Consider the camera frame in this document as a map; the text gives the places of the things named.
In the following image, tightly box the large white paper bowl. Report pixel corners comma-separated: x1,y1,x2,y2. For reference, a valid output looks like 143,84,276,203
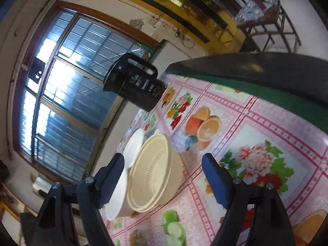
105,169,134,220

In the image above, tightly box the beige ribbed plastic bowl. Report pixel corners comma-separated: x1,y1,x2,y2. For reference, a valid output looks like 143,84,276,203
127,133,184,213

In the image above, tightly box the floral fruit pattern tablecloth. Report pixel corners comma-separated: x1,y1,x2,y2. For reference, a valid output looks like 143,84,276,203
105,75,327,245

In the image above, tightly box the large barred window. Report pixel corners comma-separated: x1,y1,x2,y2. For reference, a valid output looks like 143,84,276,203
12,1,158,182

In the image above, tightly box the black electric kettle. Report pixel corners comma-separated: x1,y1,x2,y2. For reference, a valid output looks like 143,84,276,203
103,53,165,112

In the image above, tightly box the small white paper bowl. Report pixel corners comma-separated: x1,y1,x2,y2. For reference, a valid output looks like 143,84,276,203
123,128,145,170

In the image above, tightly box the white air conditioner unit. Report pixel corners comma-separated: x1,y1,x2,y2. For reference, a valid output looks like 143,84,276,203
32,177,52,194

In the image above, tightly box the wooden stool with items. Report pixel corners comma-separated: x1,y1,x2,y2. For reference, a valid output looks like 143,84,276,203
237,1,302,53

